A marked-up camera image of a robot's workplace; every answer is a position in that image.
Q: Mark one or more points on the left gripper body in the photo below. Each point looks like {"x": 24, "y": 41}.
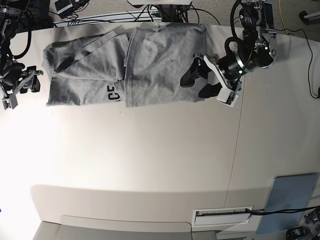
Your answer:
{"x": 229, "y": 68}

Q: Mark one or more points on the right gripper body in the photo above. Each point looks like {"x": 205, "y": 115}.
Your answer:
{"x": 15, "y": 76}

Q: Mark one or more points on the grey T-shirt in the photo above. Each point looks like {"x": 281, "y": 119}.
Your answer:
{"x": 141, "y": 66}

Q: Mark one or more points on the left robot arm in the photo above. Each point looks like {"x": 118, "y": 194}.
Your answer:
{"x": 252, "y": 45}

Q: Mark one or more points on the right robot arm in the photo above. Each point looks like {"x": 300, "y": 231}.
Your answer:
{"x": 10, "y": 14}

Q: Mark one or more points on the blue-grey mat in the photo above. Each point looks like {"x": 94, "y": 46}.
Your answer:
{"x": 287, "y": 192}

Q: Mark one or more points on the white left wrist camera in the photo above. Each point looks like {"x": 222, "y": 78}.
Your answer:
{"x": 227, "y": 97}

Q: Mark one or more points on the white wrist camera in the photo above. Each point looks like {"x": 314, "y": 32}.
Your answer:
{"x": 9, "y": 102}
{"x": 227, "y": 97}

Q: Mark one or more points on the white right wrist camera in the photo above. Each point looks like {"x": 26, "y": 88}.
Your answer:
{"x": 9, "y": 102}

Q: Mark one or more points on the black stand with cables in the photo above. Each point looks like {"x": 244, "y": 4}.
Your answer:
{"x": 171, "y": 13}

